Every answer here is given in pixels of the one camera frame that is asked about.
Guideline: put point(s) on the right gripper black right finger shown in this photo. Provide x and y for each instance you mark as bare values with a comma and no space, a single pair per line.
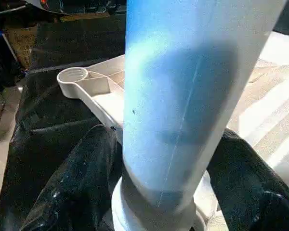
250,187

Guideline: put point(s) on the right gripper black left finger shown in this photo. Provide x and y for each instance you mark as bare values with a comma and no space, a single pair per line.
82,187

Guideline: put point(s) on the white plastic table top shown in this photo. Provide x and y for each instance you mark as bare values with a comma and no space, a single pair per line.
269,115

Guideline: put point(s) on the white plastic table leg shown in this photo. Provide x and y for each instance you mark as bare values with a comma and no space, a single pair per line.
183,96

